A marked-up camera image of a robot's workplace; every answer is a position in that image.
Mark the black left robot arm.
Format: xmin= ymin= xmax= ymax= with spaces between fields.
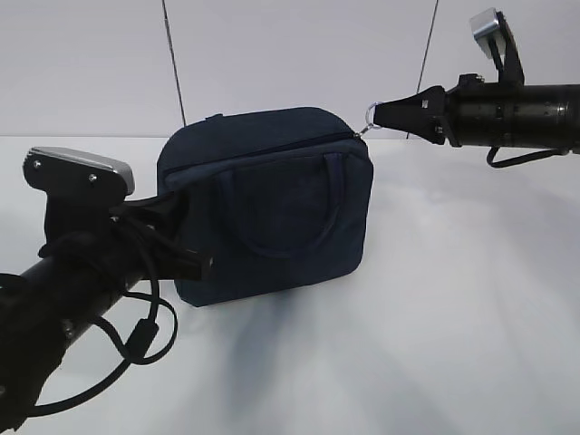
xmin=1 ymin=193 xmax=211 ymax=430

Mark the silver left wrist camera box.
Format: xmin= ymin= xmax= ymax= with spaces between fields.
xmin=23 ymin=147 xmax=135 ymax=242

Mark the metal zipper pull ring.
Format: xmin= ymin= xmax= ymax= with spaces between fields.
xmin=353 ymin=102 xmax=384 ymax=137

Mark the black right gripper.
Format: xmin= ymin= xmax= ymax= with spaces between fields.
xmin=374 ymin=74 xmax=480 ymax=148

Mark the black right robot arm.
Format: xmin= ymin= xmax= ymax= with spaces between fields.
xmin=372 ymin=74 xmax=579 ymax=154

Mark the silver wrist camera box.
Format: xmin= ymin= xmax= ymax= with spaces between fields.
xmin=469 ymin=7 xmax=525 ymax=86
xmin=23 ymin=147 xmax=135 ymax=242

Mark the dark navy insulated lunch bag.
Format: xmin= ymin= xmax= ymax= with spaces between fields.
xmin=157 ymin=107 xmax=373 ymax=307

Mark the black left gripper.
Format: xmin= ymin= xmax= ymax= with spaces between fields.
xmin=109 ymin=192 xmax=213 ymax=281

